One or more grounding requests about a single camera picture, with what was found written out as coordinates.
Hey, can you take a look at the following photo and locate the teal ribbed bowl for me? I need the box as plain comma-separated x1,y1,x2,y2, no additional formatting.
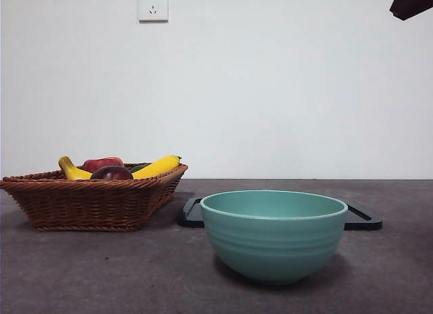
200,189,349,286

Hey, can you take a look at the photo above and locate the dark purple plum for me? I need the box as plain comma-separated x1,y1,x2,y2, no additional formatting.
89,165,135,181

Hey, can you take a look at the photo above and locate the yellow banana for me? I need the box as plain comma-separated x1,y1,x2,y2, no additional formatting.
58,154,183,181

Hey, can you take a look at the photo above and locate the dark green rectangular tray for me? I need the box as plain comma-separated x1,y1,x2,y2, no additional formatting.
178,197,384,231

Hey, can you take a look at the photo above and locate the red apple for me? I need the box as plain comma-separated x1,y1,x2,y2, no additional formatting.
83,156,124,173

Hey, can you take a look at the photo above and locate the brown wicker basket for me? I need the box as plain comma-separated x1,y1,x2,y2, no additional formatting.
0,163,189,232

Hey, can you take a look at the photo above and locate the white wall socket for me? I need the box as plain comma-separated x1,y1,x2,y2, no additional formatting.
138,0,169,23

